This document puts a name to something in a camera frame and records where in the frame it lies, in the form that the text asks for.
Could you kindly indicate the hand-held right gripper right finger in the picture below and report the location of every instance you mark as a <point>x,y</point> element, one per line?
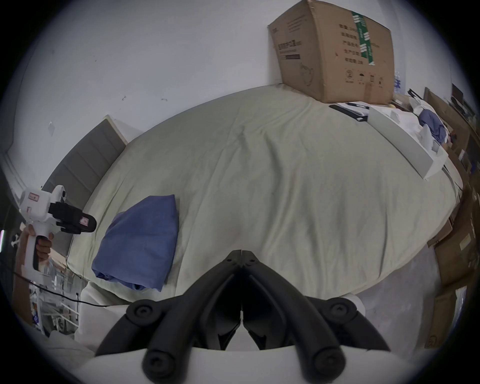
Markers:
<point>300,315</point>

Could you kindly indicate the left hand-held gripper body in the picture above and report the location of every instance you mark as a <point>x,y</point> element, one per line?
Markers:
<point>37,204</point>

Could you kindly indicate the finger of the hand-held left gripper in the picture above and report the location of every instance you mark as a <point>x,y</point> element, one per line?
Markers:
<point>80,222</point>

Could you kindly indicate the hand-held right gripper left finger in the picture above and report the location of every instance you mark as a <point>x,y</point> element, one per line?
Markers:
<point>176,318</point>

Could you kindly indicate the person's left forearm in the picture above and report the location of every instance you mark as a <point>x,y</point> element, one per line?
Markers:
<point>20,277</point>

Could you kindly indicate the person's left hand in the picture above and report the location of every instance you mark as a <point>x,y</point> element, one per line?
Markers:
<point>42,245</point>

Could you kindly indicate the grey padded headboard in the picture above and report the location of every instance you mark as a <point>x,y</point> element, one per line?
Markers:
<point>80,168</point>

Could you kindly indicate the folded blue garment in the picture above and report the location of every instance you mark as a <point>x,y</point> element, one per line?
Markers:
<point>138,243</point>

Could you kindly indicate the bed with pale green sheet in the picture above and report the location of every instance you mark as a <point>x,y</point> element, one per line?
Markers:
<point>285,187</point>

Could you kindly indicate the small brown carton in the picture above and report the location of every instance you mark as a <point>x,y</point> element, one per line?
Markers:
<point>446,318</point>

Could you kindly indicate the brown carton with white label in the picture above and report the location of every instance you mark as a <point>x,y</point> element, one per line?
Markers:
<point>459,247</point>

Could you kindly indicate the long white open box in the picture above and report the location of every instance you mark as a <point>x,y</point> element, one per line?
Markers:
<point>405,144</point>

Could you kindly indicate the flat black strip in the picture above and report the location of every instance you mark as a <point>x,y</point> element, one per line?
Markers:
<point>347,113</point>

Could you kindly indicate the black pen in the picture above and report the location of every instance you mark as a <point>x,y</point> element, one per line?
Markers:
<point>357,105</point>

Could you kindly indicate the bunched blue cloth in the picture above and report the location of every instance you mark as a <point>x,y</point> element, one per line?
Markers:
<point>432,122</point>

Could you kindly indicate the brown carton with dark flaps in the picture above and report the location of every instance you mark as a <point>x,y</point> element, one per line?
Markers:
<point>450,116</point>

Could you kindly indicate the large brown cardboard carton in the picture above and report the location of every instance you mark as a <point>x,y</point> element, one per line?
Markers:
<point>330,52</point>

